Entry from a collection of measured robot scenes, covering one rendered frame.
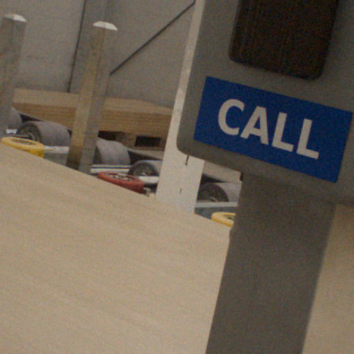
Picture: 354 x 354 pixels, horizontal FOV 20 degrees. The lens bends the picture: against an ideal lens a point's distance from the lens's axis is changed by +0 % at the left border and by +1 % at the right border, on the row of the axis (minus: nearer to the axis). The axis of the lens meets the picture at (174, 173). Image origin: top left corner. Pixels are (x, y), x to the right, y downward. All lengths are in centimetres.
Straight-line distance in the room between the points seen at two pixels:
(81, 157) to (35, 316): 99
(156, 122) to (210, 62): 844
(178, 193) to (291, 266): 127
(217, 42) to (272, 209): 5
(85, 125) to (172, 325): 95
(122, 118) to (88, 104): 651
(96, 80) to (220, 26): 158
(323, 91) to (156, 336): 68
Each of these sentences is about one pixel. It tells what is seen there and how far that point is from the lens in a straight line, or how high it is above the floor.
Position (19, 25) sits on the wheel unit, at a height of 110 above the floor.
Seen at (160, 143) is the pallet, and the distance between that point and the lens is 884.
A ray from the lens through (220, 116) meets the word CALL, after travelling 31.
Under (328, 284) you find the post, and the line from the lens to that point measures 32.
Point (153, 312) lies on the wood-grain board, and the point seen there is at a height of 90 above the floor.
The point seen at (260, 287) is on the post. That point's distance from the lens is 32.
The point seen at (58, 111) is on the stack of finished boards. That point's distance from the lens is 783.
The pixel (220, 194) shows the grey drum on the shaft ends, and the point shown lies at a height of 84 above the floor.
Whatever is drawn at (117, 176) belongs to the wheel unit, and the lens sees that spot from 171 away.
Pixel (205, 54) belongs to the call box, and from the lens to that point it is 31.
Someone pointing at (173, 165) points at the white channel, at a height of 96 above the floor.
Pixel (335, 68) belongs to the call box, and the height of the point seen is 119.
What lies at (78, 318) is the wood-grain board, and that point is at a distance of 95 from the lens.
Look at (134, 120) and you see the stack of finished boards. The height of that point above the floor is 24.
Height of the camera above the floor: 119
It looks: 9 degrees down
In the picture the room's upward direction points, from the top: 12 degrees clockwise
